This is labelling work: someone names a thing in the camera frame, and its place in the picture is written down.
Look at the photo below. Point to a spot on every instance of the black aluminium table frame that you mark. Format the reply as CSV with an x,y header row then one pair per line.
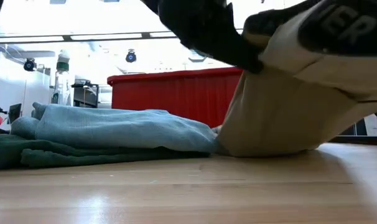
x,y
359,140

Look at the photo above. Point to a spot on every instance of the light blue shirt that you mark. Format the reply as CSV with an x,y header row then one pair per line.
x,y
114,127

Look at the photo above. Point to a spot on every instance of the black equipment cart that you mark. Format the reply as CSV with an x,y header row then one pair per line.
x,y
86,93

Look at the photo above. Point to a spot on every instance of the black round camera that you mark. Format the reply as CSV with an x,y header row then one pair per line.
x,y
30,64
131,56

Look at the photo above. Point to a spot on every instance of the red plastic laundry bin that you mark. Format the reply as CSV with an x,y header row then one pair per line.
x,y
176,93

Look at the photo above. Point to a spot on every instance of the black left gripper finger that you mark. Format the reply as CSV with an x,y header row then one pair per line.
x,y
241,53

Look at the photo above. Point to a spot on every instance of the black partition panel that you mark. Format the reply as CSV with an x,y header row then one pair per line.
x,y
358,129

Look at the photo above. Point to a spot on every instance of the clear plastic water bottle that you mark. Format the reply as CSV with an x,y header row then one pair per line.
x,y
61,81

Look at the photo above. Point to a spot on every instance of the dark green button shirt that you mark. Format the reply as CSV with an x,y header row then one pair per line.
x,y
51,152

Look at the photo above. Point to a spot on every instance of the beige khaki garment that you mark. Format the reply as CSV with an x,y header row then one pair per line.
x,y
285,118

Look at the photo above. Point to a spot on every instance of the black computer monitor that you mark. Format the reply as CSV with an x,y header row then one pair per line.
x,y
15,112

